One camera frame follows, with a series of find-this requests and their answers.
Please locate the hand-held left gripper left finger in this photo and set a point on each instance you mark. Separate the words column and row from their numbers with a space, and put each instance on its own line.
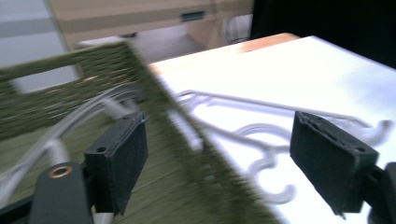
column 118, row 155

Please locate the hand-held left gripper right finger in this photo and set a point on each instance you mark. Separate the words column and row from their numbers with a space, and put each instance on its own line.
column 330, row 155

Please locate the grey plastic hanger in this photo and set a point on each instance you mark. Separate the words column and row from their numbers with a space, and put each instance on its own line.
column 74, row 116
column 116, row 109
column 280, row 200
column 249, row 100
column 264, row 127

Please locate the green woven basket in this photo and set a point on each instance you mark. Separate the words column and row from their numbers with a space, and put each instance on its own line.
column 174, row 186

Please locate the white table mat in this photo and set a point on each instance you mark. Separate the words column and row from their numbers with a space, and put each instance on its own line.
column 311, row 77

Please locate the black curtain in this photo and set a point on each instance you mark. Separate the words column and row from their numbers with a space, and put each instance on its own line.
column 327, row 18

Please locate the wooden desk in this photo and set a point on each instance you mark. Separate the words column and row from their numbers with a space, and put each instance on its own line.
column 124, row 18

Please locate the white cabinet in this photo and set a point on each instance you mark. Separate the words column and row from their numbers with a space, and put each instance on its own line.
column 25, row 18

